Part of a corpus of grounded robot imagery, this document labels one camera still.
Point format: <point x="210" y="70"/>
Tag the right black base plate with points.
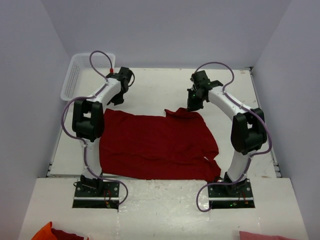
<point x="239" y="196"/>

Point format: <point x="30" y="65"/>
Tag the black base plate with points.
<point x="106" y="196"/>
<point x="239" y="196"/>

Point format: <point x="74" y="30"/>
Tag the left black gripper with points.
<point x="116" y="101"/>

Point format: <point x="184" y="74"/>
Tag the orange folded cloth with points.
<point x="45" y="233"/>

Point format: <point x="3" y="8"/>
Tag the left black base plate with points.
<point x="106" y="196"/>

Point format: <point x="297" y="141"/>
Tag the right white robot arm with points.
<point x="248" y="132"/>

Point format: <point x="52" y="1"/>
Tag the white plastic mesh basket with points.
<point x="81" y="80"/>

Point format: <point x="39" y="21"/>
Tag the dark red folded cloth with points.
<point x="62" y="235"/>

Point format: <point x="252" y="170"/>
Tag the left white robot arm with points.
<point x="88" y="122"/>

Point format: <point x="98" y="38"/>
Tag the red t shirt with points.
<point x="177" y="146"/>

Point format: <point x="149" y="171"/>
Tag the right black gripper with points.
<point x="191" y="106"/>

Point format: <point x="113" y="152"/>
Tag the pink folded cloth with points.
<point x="254" y="236"/>

